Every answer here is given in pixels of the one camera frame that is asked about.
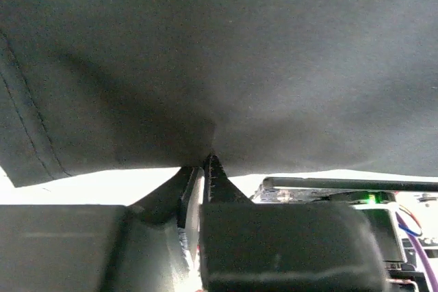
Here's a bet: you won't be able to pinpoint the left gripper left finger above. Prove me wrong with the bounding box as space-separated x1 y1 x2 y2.
1 167 204 292

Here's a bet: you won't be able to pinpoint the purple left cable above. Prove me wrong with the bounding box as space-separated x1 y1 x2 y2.
407 233 438 292

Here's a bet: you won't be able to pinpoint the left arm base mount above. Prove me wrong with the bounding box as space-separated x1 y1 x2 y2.
251 176 437 291

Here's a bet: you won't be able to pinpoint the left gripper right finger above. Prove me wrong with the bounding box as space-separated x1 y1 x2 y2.
199 154 389 291

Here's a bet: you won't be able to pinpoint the black trousers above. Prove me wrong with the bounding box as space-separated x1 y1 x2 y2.
1 0 437 187

